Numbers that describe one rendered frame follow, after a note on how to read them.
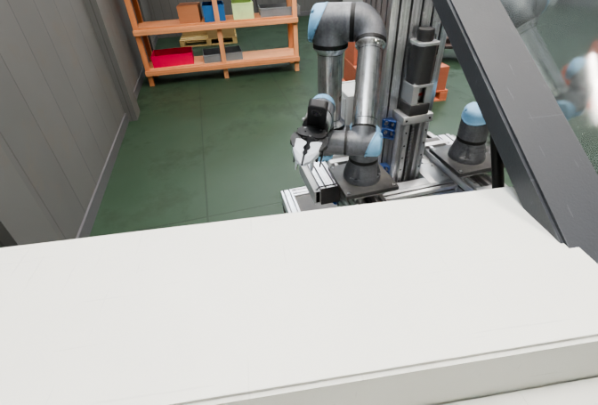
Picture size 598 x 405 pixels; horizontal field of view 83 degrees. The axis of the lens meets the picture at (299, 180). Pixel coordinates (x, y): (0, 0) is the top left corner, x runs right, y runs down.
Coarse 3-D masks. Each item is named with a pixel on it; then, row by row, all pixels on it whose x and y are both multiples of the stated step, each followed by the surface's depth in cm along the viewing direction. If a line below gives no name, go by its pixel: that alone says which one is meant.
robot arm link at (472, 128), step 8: (472, 104) 139; (464, 112) 138; (472, 112) 135; (480, 112) 134; (464, 120) 138; (472, 120) 135; (480, 120) 134; (464, 128) 139; (472, 128) 136; (480, 128) 135; (488, 128) 136; (464, 136) 140; (472, 136) 138; (480, 136) 137
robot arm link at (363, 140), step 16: (368, 16) 101; (368, 32) 101; (384, 32) 103; (368, 48) 102; (384, 48) 106; (368, 64) 101; (368, 80) 100; (368, 96) 100; (352, 112) 103; (368, 112) 99; (352, 128) 101; (368, 128) 99; (352, 144) 99; (368, 144) 98
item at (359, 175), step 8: (352, 160) 132; (376, 160) 132; (344, 168) 139; (352, 168) 133; (360, 168) 132; (368, 168) 131; (376, 168) 134; (344, 176) 138; (352, 176) 134; (360, 176) 133; (368, 176) 132; (376, 176) 135; (360, 184) 134; (368, 184) 134
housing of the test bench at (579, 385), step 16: (560, 384) 34; (576, 384) 34; (592, 384) 34; (480, 400) 33; (496, 400) 33; (512, 400) 33; (528, 400) 33; (544, 400) 33; (560, 400) 33; (576, 400) 33; (592, 400) 33
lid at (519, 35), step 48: (432, 0) 60; (480, 0) 55; (528, 0) 58; (576, 0) 59; (480, 48) 51; (528, 48) 54; (576, 48) 54; (480, 96) 50; (528, 96) 47; (576, 96) 50; (528, 144) 44; (576, 144) 44; (528, 192) 43; (576, 192) 41; (576, 240) 39
